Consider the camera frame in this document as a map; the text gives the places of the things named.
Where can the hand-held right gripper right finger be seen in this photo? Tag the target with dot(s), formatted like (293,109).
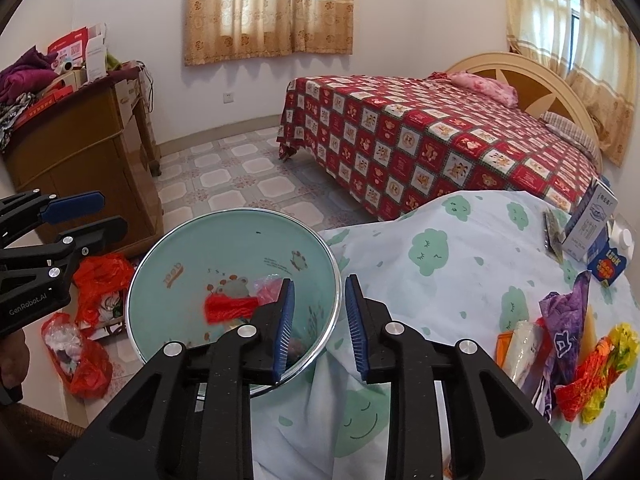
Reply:
(356,325)

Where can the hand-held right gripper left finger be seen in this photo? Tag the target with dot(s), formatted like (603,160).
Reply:
(282,330)

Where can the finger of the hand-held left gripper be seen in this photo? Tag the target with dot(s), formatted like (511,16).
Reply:
(75,206)
(100,230)

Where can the pink plastic bag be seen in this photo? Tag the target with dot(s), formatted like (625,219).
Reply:
(267,290)

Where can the red foam net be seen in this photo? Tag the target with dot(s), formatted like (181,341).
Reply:
(230,307)

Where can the teal bin with metal rim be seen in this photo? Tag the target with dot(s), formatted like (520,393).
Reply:
(200,255)

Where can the orange clear snack packet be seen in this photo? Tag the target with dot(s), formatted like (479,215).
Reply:
(520,350)

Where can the purple wrapper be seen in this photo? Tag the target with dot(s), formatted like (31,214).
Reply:
(567,320)

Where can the orange yellow wrapper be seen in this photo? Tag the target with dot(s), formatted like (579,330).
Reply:
(595,375)

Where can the person's left hand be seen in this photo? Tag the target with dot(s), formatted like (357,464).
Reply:
(12,360)

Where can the brown wooden cabinet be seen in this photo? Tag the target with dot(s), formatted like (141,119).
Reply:
(75,160)

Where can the printed white gift bag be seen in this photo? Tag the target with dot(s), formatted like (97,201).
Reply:
(107,310)

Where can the red bag with white contents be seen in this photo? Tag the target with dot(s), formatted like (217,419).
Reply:
(90,375)

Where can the flat red box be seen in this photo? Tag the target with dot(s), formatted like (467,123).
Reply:
(45,107)

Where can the black white patterned cloth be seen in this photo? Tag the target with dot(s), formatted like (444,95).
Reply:
(12,120)

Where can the brown wicker chair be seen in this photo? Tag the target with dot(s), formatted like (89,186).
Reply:
(30,425)

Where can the purple cloth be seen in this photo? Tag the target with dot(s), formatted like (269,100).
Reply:
(25,77)

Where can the green cloth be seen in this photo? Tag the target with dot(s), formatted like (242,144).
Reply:
(113,62)

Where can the tall white box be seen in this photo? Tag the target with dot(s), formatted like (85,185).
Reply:
(95,55)

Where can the red open box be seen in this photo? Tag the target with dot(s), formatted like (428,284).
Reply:
(67,45)

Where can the bed with red quilt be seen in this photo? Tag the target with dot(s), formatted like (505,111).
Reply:
(425,135)

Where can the small dark packet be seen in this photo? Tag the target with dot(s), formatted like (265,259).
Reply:
(552,235)

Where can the tall white milk carton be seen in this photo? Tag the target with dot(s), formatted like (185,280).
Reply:
(590,220)

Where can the blue gable-top carton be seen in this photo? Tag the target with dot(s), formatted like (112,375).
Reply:
(607,262)

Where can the wide beige curtain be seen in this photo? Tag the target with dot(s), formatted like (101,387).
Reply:
(265,15)

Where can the pink pillow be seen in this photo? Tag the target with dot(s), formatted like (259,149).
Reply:
(485,87)

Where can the striped pillow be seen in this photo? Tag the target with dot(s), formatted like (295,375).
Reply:
(570,132)

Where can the cream wooden headboard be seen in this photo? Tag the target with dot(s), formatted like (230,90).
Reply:
(530,80)

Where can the beige curtain with window gap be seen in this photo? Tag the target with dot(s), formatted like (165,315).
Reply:
(605,60)

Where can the white wall socket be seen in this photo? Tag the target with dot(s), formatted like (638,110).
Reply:
(227,96)

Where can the window frame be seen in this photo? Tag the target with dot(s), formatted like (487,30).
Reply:
(576,20)

